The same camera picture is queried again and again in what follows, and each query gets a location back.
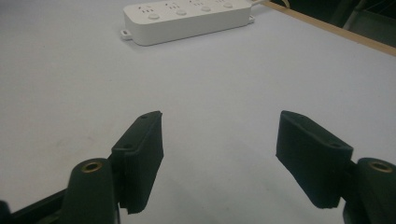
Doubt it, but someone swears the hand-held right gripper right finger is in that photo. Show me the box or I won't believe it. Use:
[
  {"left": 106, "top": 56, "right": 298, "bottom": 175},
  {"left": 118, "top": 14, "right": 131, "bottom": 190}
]
[{"left": 276, "top": 110, "right": 396, "bottom": 224}]

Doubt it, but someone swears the white power strip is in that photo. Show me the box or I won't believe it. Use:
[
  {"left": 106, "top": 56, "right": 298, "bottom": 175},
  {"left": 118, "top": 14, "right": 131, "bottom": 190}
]
[{"left": 120, "top": 0, "right": 256, "bottom": 47}]

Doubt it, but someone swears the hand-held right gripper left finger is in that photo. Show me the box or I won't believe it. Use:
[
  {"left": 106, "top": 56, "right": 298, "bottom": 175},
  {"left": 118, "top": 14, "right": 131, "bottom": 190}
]
[{"left": 62, "top": 110, "right": 164, "bottom": 224}]

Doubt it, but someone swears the dark metal stand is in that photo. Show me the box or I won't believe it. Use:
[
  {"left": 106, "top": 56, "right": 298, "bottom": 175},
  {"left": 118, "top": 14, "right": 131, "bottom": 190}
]
[{"left": 330, "top": 0, "right": 396, "bottom": 49}]

